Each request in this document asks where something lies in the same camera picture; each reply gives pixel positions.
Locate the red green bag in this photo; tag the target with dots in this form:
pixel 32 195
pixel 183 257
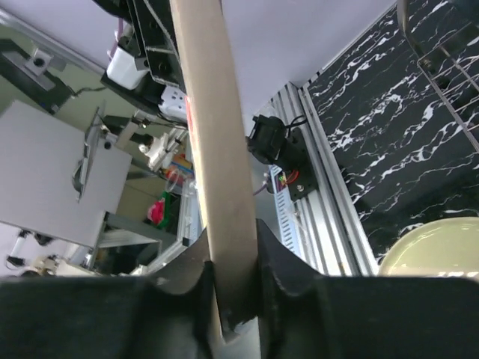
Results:
pixel 159 213

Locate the left small circuit board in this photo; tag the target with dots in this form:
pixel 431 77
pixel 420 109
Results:
pixel 284 179

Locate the grey monitor in background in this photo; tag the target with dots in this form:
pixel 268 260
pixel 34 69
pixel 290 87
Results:
pixel 39 154

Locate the pink round plate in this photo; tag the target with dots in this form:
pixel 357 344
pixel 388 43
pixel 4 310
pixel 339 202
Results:
pixel 222 171

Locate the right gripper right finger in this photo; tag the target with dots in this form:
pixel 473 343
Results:
pixel 305 314

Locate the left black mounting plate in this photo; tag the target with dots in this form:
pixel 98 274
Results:
pixel 294 155

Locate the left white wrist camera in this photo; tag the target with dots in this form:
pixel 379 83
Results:
pixel 123 71

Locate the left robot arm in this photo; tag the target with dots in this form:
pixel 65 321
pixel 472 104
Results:
pixel 267 136

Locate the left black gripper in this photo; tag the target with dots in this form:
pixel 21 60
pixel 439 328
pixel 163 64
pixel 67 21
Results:
pixel 151 40

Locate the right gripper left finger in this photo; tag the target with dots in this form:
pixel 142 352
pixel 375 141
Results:
pixel 112 317

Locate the cream round plate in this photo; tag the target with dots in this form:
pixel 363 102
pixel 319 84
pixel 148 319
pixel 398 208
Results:
pixel 443 248

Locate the white power strip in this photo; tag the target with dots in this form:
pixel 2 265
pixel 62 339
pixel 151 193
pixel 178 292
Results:
pixel 173 103

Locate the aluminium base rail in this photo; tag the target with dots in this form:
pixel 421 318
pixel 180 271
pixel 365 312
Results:
pixel 317 219

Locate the stainless steel dish rack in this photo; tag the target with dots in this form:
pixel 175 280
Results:
pixel 448 74

